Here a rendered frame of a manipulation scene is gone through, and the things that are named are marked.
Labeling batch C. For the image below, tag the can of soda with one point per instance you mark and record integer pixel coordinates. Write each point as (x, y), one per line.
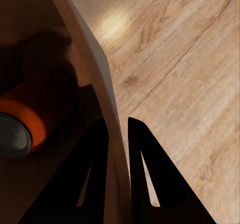
(30, 110)

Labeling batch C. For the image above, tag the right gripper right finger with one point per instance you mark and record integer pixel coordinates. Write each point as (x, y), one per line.
(178, 202)

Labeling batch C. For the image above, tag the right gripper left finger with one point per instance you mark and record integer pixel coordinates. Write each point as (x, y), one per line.
(56, 204)

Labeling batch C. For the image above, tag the trash can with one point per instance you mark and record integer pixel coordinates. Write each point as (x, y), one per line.
(52, 34)

